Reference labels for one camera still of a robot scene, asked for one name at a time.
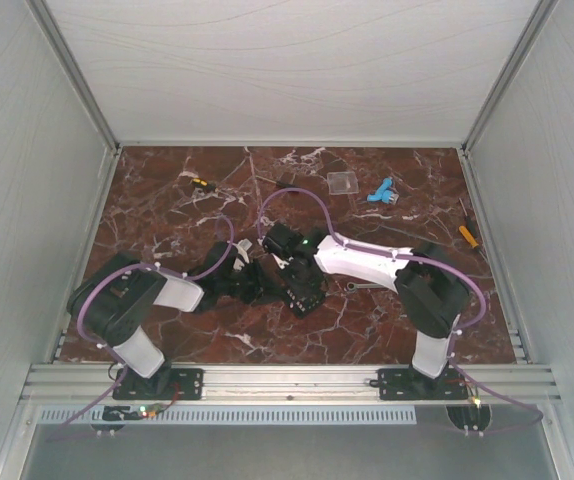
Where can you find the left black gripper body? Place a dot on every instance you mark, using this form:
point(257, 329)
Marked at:
point(237, 284)

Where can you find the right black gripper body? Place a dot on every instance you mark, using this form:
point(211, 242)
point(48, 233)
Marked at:
point(296, 279)

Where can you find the clear plastic fuse box lid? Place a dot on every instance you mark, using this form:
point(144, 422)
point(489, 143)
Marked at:
point(342, 183)

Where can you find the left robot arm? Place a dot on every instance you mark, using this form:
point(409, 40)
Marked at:
point(111, 306)

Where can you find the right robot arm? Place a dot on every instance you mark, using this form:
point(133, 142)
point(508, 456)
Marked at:
point(432, 297)

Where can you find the silver wrench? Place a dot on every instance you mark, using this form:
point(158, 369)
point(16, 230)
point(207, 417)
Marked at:
point(352, 287)

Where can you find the black yellow screwdriver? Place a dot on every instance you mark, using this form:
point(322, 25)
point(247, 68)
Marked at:
point(204, 188)

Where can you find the blue plastic connector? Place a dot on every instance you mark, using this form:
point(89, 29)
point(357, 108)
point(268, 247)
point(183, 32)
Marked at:
point(385, 193)

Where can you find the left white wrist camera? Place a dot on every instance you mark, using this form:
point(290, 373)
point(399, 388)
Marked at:
point(242, 254)

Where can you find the black handle screwdriver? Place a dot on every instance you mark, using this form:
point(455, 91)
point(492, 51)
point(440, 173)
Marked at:
point(278, 184)

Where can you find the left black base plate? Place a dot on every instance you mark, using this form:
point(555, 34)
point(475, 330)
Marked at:
point(184, 383)

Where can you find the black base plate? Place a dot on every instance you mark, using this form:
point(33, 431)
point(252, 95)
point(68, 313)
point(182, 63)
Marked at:
point(184, 383)
point(398, 384)

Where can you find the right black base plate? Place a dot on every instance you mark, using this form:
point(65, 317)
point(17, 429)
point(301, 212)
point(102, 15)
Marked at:
point(398, 384)

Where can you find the orange handle screwdriver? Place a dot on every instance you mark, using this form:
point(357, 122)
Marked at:
point(471, 240)

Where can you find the aluminium mounting rail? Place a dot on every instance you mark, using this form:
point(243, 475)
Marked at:
point(281, 384)

